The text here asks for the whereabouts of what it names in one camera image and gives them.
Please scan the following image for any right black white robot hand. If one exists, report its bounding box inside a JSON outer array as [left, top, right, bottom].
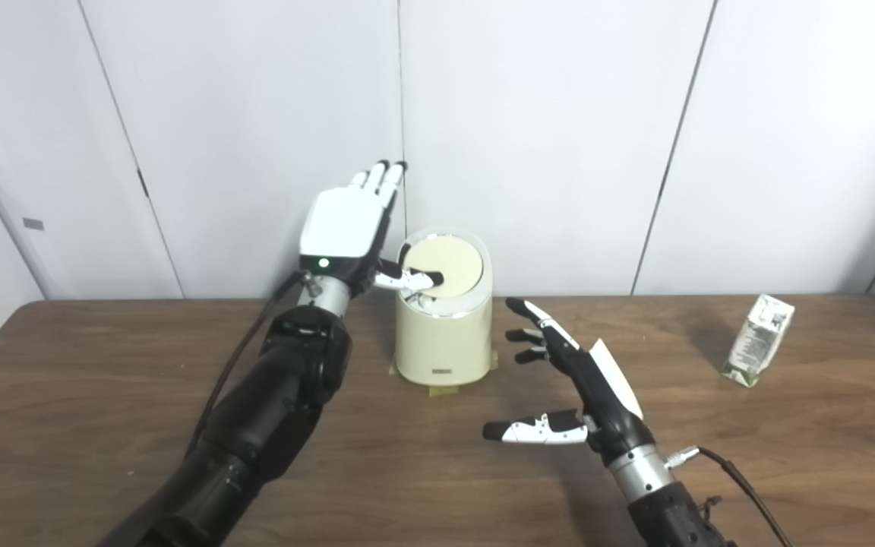
[[482, 297, 655, 466]]

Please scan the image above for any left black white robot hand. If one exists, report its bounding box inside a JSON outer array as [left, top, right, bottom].
[[299, 160, 446, 297]]

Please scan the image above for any cream round bin lid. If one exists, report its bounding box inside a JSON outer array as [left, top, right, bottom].
[[405, 236, 484, 299]]

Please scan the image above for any cream-colored round bin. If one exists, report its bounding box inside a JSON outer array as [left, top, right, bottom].
[[394, 228, 494, 385]]

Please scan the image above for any white green milk carton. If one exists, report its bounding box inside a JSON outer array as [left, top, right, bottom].
[[722, 294, 796, 388]]

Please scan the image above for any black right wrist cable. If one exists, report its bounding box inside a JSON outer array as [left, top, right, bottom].
[[664, 447, 792, 547]]

